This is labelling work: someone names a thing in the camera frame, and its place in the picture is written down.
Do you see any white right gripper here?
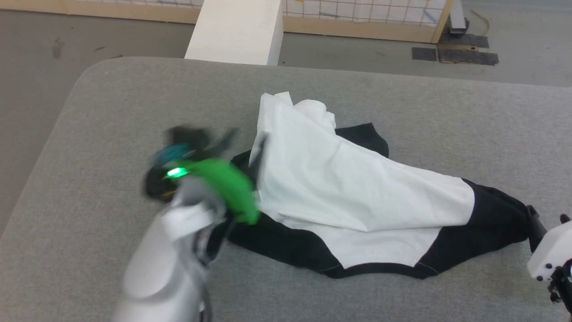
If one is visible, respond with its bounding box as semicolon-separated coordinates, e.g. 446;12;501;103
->
526;204;572;283

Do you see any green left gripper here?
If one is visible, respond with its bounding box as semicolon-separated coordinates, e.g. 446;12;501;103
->
177;128;269;226

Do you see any white and black shirt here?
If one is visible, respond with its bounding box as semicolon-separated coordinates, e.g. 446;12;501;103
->
228;91;543;280

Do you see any white rectangular box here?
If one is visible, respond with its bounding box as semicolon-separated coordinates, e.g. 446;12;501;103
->
184;0;285;67

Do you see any grey fabric sofa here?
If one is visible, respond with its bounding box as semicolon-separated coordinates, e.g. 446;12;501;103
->
0;56;572;322

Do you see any black floor mat piece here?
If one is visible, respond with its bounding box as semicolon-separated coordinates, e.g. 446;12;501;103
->
438;51;500;67
437;34;490;49
411;47;438;62

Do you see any grey metal panel support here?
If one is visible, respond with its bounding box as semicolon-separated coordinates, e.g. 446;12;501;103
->
449;0;470;36

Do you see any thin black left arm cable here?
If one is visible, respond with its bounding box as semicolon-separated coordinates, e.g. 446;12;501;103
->
195;217;236;269

